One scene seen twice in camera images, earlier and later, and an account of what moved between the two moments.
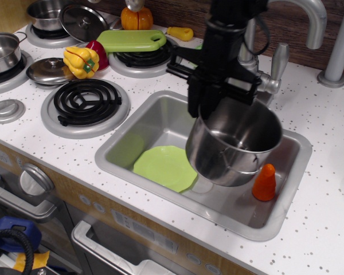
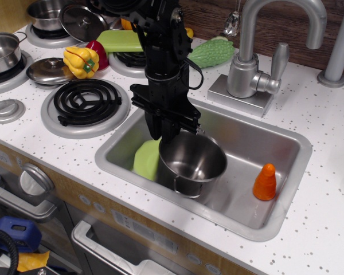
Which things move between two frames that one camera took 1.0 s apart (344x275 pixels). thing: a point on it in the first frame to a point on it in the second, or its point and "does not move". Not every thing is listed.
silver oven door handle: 1,195 does not move
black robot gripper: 219,61 to 167,108
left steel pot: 4,53 does not move
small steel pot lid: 49,71 does not move
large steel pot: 227,148 to 184,165
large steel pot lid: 82,23 does not move
